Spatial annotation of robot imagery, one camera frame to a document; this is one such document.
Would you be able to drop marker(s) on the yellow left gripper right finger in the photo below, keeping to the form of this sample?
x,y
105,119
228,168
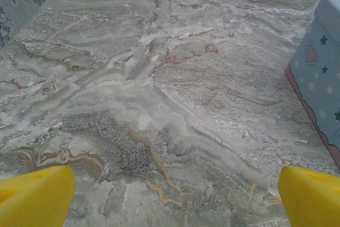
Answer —
x,y
310,200

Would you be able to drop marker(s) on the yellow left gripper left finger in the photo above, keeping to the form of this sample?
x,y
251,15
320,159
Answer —
x,y
34,197

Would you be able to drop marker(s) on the pastel blue cartoon tin box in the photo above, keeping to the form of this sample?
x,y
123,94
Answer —
x,y
322,83

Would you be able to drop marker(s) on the floral print cloth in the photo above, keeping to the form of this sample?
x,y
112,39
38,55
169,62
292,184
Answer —
x,y
18,1

